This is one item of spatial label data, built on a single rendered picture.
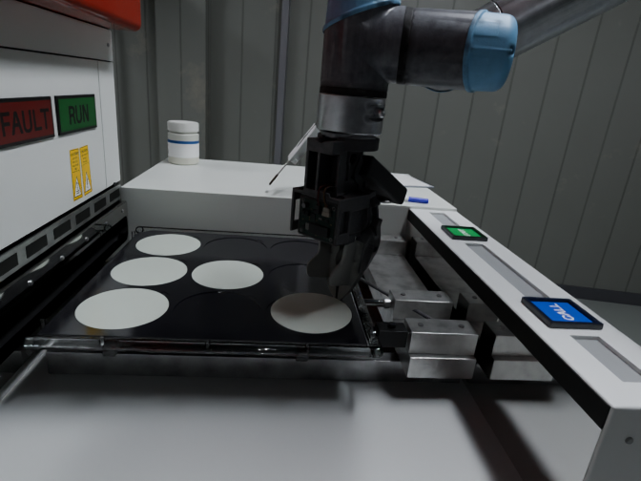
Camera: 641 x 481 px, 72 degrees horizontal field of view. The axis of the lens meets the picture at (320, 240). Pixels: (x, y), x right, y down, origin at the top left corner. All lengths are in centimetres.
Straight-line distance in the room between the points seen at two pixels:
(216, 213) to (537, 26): 57
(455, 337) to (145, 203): 58
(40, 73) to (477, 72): 48
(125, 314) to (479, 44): 47
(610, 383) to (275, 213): 59
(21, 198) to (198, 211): 34
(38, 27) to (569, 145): 281
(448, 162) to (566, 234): 89
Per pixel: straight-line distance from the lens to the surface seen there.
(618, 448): 43
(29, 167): 60
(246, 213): 83
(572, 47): 303
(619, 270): 343
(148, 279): 63
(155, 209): 86
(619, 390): 43
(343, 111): 48
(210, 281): 62
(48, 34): 65
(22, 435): 55
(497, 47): 48
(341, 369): 57
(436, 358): 54
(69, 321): 55
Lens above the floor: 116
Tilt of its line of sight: 19 degrees down
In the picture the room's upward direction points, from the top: 5 degrees clockwise
